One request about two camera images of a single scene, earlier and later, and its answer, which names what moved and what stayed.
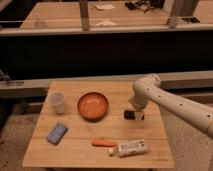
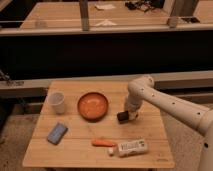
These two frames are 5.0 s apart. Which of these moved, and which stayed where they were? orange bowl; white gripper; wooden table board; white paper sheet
Moved: white gripper
Stayed: white paper sheet; wooden table board; orange bowl
